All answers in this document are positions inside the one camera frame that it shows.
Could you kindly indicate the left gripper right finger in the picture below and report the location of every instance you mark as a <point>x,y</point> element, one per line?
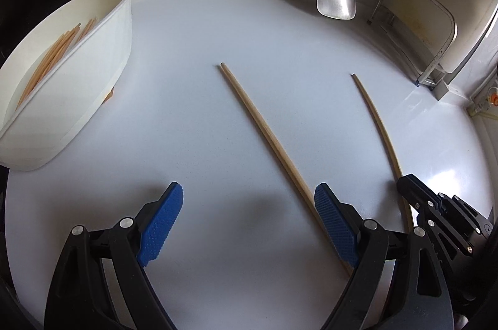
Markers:
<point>418,296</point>

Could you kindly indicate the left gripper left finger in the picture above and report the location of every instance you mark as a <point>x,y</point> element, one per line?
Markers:
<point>79,296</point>

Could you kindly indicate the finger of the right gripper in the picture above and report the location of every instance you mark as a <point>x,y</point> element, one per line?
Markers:
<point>416,192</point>

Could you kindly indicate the white round bowl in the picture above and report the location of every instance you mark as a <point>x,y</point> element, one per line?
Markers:
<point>72,90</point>

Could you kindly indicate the metal wire rack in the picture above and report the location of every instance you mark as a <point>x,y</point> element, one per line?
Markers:
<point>434,38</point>

